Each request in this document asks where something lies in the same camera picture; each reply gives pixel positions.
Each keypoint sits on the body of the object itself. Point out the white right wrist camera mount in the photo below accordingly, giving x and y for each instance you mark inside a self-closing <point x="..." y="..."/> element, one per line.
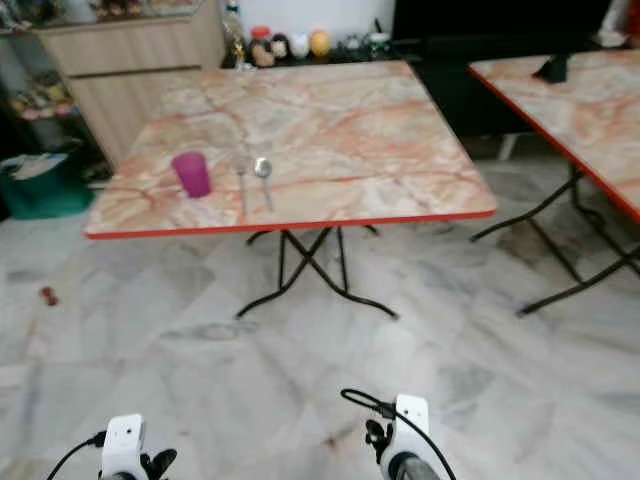
<point x="410" y="430"/>

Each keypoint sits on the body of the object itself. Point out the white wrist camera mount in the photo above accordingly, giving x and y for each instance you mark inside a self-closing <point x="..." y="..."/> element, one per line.
<point x="123" y="445"/>
<point x="410" y="430"/>

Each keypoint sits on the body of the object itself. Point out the black flat television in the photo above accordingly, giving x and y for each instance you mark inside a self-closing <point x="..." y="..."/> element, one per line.
<point x="500" y="18"/>

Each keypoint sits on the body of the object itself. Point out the green plastic bin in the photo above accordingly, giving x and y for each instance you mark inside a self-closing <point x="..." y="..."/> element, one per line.
<point x="45" y="195"/>

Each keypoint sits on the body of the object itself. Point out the steel fork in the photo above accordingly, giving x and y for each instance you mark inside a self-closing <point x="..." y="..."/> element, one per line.
<point x="242" y="186"/>

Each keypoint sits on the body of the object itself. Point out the red lid glass jar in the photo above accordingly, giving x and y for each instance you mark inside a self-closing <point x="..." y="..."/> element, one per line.
<point x="261" y="48"/>

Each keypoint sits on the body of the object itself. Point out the light wooden cabinet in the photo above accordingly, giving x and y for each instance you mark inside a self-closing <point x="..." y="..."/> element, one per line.
<point x="120" y="80"/>

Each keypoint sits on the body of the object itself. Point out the gold trophy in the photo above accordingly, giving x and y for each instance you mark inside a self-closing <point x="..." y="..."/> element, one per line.
<point x="235" y="38"/>

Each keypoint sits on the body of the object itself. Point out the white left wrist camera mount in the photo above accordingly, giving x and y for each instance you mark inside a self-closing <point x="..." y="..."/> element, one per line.
<point x="123" y="445"/>

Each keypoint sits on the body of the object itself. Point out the marble pattern folding table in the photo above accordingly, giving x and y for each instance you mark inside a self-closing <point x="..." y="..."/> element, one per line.
<point x="320" y="125"/>
<point x="580" y="110"/>

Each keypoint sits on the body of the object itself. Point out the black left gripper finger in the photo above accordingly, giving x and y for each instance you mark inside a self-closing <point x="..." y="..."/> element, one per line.
<point x="169" y="459"/>

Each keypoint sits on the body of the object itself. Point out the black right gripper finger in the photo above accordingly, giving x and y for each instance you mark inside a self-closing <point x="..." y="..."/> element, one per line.
<point x="375" y="432"/>

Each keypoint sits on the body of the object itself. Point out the yellow round toy figure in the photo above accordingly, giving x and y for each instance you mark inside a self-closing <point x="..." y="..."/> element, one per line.
<point x="320" y="43"/>

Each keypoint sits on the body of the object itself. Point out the purple plastic cup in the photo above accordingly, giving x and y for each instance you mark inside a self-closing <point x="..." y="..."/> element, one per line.
<point x="192" y="176"/>

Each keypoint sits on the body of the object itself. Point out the black phone stand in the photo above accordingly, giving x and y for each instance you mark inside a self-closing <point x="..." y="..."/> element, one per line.
<point x="552" y="70"/>

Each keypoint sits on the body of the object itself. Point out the steel spoon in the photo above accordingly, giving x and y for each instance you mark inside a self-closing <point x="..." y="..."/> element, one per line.
<point x="262" y="167"/>

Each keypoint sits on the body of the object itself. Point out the small red floor object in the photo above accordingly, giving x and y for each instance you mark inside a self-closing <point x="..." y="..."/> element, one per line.
<point x="48" y="295"/>

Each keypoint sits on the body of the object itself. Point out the black round toy figure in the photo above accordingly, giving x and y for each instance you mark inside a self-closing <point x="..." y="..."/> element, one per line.
<point x="280" y="47"/>

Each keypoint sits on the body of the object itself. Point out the cluttered storage shelf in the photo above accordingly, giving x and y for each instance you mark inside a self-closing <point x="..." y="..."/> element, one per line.
<point x="35" y="100"/>

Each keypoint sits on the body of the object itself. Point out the white paper sheet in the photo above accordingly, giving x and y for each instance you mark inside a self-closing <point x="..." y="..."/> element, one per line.
<point x="32" y="166"/>

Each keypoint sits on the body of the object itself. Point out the white round toy figure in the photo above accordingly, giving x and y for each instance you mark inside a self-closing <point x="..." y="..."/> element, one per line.
<point x="299" y="45"/>

